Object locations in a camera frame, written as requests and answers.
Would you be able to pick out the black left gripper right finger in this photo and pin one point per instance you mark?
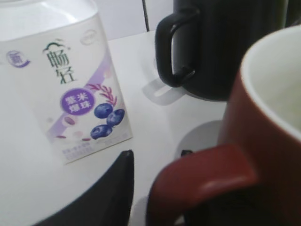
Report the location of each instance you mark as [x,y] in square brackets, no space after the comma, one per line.
[186,152]

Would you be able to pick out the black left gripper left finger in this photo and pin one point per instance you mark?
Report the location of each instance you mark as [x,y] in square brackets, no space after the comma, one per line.
[106,203]

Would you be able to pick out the red mug white interior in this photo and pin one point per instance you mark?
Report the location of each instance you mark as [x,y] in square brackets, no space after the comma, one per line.
[253,175]

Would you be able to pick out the black mug white interior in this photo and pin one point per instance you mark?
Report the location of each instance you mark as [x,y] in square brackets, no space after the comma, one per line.
[200,45]

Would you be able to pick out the white blueberry yogurt carton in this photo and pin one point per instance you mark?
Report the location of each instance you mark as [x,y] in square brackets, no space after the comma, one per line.
[56,54]

